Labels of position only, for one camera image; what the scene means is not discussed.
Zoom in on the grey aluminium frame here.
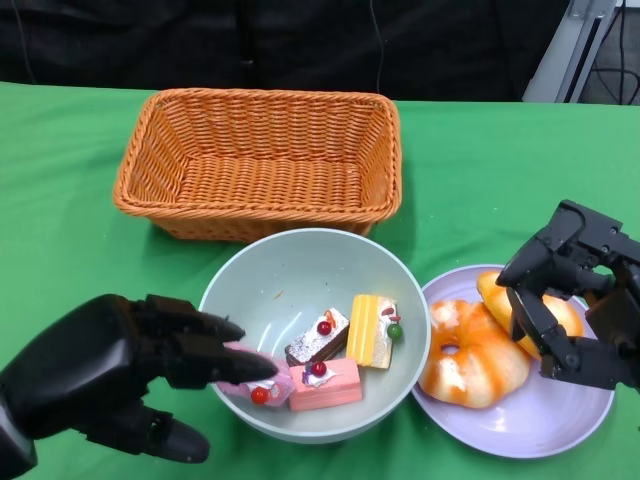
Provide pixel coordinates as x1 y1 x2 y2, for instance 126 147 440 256
522 0 624 104

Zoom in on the lavender plate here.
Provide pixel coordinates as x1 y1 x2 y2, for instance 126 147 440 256
410 263 616 459

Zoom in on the orange white striped ring bread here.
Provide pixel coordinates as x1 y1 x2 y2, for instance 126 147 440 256
417 298 532 409

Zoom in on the yellow cake slice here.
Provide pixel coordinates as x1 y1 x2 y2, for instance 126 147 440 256
345 293 404 371

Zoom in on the magenta pink cake slice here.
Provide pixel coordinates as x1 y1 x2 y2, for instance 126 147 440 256
219 340 296 407

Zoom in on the black backdrop cloth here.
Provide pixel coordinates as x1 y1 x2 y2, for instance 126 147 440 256
0 0 566 104

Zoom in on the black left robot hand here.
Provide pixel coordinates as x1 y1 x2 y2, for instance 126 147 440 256
0 293 280 466

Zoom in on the green tablecloth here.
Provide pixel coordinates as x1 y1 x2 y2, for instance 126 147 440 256
0 79 640 480

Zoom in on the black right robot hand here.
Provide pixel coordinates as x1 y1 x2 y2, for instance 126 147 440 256
495 199 640 391

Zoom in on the grey-green bowl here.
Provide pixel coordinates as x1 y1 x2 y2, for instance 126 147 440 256
198 228 432 445

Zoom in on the salmon pink cake block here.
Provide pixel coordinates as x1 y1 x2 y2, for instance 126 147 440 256
288 358 364 413

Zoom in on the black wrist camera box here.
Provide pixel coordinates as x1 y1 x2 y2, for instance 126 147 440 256
0 394 40 480

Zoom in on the plain orange ring bread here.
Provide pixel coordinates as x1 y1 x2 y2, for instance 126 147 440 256
475 269 585 360

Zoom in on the chocolate cake slice white top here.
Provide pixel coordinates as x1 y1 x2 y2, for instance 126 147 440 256
284 307 351 366

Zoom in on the orange wicker basket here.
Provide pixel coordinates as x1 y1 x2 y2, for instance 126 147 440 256
112 88 404 244

